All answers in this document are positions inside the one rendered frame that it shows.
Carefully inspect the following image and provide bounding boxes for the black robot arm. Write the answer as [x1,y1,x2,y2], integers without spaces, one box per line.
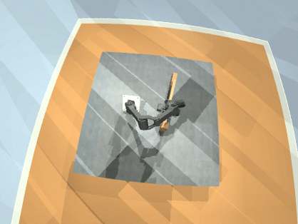
[124,99,185,131]

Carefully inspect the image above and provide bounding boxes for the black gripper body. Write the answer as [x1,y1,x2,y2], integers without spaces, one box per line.
[157,103,180,116]

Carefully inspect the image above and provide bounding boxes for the tan wooden post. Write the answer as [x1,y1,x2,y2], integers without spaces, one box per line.
[159,73,177,132]

